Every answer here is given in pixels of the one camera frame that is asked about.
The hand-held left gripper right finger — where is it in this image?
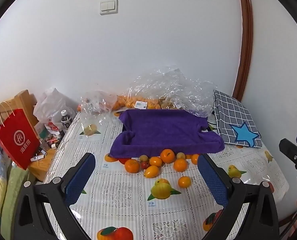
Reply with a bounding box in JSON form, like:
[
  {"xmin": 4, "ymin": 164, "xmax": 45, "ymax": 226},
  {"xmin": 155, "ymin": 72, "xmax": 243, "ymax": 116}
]
[{"xmin": 197, "ymin": 152, "xmax": 280, "ymax": 240}]

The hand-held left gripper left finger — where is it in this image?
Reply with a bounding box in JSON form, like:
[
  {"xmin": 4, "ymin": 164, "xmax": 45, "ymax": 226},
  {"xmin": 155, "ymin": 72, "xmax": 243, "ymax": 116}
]
[{"xmin": 14, "ymin": 152, "xmax": 96, "ymax": 240}]

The yellow oval fruit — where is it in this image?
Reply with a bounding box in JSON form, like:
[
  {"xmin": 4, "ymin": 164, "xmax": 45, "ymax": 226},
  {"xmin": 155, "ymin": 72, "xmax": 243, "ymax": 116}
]
[{"xmin": 144, "ymin": 166, "xmax": 160, "ymax": 179}]

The purple towel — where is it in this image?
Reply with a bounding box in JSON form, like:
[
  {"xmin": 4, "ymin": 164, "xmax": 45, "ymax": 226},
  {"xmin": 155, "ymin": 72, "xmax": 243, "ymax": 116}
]
[{"xmin": 110, "ymin": 109, "xmax": 225, "ymax": 159}]

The pile of tan fruits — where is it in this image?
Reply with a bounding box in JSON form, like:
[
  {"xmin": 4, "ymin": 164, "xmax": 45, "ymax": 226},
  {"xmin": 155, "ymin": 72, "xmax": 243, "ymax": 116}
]
[{"xmin": 160, "ymin": 97, "xmax": 186, "ymax": 110}]

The wooden nightstand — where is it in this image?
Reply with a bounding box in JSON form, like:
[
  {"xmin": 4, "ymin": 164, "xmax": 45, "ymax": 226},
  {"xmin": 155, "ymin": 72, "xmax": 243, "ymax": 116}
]
[{"xmin": 29, "ymin": 145, "xmax": 58, "ymax": 182}]

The dark drink bottle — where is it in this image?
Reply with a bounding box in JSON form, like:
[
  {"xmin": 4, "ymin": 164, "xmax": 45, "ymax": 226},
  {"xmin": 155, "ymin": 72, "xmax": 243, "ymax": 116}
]
[{"xmin": 61, "ymin": 110, "xmax": 73, "ymax": 133}]

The red white packet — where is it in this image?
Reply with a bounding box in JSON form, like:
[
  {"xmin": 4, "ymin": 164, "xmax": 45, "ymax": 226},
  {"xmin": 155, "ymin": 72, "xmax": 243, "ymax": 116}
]
[{"xmin": 44, "ymin": 121, "xmax": 60, "ymax": 137}]

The green blanket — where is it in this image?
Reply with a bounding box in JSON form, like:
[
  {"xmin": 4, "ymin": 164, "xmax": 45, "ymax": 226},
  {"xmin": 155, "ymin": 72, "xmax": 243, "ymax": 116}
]
[{"xmin": 1, "ymin": 166, "xmax": 36, "ymax": 240}]

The grey checked notebook blue star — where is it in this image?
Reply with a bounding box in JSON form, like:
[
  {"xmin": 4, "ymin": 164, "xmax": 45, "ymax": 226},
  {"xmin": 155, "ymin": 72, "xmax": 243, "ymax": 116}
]
[{"xmin": 213, "ymin": 90, "xmax": 262, "ymax": 148}]

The small clear plastic bag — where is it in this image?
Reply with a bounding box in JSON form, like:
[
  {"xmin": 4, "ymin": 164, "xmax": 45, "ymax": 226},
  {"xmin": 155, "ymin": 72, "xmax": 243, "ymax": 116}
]
[{"xmin": 80, "ymin": 91, "xmax": 119, "ymax": 137}]

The red paper bag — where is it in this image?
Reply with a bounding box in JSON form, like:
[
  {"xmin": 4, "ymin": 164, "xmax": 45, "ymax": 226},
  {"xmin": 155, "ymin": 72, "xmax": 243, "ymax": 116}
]
[{"xmin": 0, "ymin": 102, "xmax": 40, "ymax": 170}]

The white plastic bag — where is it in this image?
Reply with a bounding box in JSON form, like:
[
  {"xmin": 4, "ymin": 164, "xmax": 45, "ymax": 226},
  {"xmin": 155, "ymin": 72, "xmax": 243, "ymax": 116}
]
[{"xmin": 33, "ymin": 87, "xmax": 76, "ymax": 130}]

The pile of bagged oranges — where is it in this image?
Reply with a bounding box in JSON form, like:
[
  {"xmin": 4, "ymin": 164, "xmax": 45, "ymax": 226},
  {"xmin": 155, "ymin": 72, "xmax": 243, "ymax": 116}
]
[{"xmin": 112, "ymin": 94, "xmax": 164, "ymax": 110}]

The wooden headboard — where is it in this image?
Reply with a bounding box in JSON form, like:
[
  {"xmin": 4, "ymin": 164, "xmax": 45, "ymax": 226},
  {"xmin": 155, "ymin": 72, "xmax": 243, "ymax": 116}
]
[{"xmin": 0, "ymin": 89, "xmax": 38, "ymax": 130}]

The large clear plastic bag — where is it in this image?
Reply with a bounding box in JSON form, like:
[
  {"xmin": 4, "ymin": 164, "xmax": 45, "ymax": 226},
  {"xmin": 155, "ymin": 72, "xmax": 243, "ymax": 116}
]
[{"xmin": 127, "ymin": 65, "xmax": 215, "ymax": 118}]

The brown wooden door frame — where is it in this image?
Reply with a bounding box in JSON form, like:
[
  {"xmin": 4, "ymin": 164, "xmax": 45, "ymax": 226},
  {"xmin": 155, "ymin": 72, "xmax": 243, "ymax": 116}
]
[{"xmin": 232, "ymin": 0, "xmax": 254, "ymax": 100}]

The white light switch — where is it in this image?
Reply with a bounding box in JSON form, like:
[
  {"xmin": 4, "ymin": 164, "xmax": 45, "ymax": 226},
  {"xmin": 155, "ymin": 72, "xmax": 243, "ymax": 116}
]
[{"xmin": 100, "ymin": 0, "xmax": 118, "ymax": 15}]

